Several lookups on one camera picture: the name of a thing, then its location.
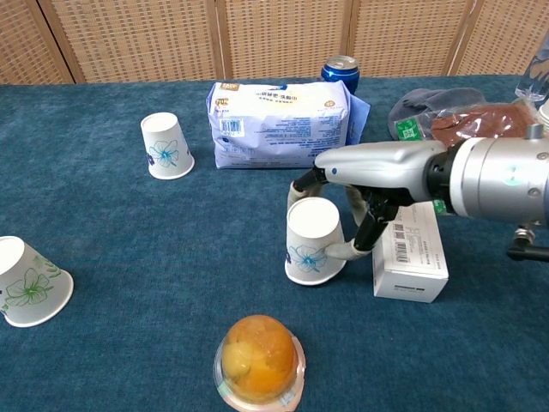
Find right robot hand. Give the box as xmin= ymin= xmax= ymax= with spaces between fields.
xmin=286 ymin=139 xmax=449 ymax=262

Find white paper cup blue flower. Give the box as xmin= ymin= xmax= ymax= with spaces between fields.
xmin=284 ymin=196 xmax=347 ymax=287
xmin=140 ymin=112 xmax=196 ymax=180

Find white paper cup green flower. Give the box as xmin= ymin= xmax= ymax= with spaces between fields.
xmin=0 ymin=235 xmax=75 ymax=329

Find grey socks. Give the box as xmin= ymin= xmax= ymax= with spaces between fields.
xmin=388 ymin=88 xmax=488 ymax=141

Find white cardboard box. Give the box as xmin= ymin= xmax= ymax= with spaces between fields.
xmin=371 ymin=200 xmax=449 ymax=304

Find blue drink can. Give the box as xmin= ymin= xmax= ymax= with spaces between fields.
xmin=321 ymin=55 xmax=360 ymax=95

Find white blue tissue pack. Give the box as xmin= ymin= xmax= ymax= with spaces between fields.
xmin=207 ymin=80 xmax=371 ymax=170

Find brown cloth in clear bag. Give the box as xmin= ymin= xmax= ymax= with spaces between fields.
xmin=394 ymin=100 xmax=542 ymax=215

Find woven rattan folding screen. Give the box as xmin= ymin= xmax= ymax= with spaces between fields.
xmin=0 ymin=0 xmax=549 ymax=85

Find clear plastic water bottle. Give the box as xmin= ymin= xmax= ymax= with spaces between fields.
xmin=514 ymin=54 xmax=549 ymax=103

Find orange fruit jelly cup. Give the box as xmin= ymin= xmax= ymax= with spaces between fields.
xmin=213 ymin=314 xmax=307 ymax=409

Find teal tablecloth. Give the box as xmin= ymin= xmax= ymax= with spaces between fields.
xmin=0 ymin=75 xmax=549 ymax=412

